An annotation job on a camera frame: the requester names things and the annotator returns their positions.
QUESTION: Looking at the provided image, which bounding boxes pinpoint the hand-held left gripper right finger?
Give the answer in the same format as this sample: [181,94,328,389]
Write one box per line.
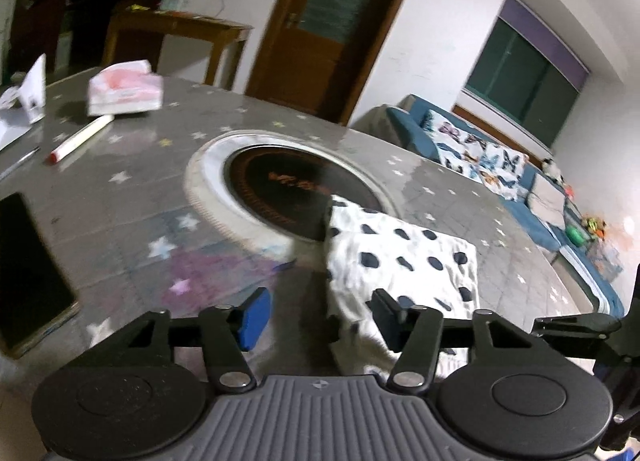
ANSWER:
[372,288,568,394]

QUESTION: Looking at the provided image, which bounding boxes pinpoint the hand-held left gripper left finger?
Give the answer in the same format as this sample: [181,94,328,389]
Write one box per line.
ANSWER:
[62,287,273,394]

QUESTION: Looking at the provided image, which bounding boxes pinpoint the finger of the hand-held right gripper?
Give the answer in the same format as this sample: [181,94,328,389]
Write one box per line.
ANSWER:
[595,341,640,453]
[531,313,624,361]

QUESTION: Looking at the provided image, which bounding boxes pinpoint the white polka dot garment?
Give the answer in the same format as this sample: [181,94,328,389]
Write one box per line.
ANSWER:
[325,194,481,378]

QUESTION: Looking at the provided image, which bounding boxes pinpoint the blue sofa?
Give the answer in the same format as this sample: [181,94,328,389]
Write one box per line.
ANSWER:
[387,94,626,317]

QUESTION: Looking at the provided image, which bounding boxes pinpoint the yellow toy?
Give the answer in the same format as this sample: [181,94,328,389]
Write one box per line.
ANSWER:
[580,216,609,238]

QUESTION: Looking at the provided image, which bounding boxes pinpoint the beige pillow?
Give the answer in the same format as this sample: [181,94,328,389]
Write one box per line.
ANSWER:
[530,174,569,228]

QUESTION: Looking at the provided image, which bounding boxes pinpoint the round built-in cooktop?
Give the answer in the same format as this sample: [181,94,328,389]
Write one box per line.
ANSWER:
[185,130,401,248]

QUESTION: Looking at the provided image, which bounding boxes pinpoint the grey star-print table cover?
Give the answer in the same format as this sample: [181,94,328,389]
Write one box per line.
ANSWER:
[0,66,626,377]

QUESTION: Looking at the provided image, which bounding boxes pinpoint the butterfly print pillow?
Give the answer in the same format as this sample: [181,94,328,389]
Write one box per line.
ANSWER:
[475,141,531,202]
[422,108,482,178]

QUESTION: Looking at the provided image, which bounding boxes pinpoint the black smartphone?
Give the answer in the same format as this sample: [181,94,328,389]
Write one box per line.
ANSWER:
[0,192,81,358]

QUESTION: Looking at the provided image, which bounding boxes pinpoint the white marker pen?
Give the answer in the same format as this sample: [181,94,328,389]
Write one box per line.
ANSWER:
[49,114,114,164]

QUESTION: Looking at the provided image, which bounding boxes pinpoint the dark glass window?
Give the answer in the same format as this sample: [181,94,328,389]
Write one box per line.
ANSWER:
[465,18,583,149]

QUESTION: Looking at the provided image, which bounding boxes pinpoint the pink tissue pack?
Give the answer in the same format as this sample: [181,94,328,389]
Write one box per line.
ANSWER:
[87,60,165,117]

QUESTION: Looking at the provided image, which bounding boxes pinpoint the grey pen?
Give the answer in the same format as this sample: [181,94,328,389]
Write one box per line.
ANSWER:
[0,146,41,181]

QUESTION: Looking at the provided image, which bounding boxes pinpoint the brown wooden door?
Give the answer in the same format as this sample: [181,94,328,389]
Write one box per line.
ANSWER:
[245,0,431,125]

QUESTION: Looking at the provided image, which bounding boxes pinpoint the purple window blind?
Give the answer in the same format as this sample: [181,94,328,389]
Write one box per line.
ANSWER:
[500,0,592,90]

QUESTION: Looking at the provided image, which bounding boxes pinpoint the wooden side desk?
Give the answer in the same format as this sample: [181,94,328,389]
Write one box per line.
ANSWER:
[102,8,254,89]

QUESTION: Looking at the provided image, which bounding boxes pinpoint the white paper sheet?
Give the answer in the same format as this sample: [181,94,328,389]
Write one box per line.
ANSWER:
[0,108,32,153]

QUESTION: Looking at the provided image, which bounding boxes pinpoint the white folded card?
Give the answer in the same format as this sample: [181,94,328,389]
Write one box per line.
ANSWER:
[0,54,47,124]

